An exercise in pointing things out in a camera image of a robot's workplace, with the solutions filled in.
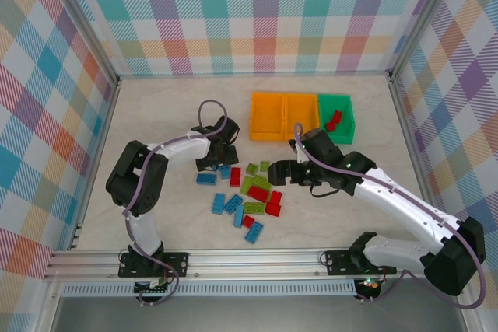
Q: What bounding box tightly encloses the green plastic bin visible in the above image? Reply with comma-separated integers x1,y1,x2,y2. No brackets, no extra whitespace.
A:
317,93,357,145

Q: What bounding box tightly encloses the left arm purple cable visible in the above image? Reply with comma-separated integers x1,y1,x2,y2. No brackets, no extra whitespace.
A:
122,98,229,308

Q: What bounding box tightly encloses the aluminium frame post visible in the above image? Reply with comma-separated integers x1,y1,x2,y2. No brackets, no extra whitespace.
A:
387,0,466,80
44,0,121,90

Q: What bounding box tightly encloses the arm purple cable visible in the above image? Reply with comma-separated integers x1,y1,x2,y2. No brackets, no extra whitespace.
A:
293,121,487,309
122,98,229,308

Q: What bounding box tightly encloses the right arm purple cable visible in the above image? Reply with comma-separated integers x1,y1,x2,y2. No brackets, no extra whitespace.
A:
293,121,487,309

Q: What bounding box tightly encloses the white slotted cable duct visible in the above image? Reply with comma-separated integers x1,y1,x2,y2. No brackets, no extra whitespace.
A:
61,283,358,297

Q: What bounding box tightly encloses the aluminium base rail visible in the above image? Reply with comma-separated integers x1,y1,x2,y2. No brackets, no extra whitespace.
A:
43,248,400,281

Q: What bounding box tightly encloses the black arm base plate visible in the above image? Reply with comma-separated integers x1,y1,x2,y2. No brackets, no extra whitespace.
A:
324,249,398,277
117,250,191,279

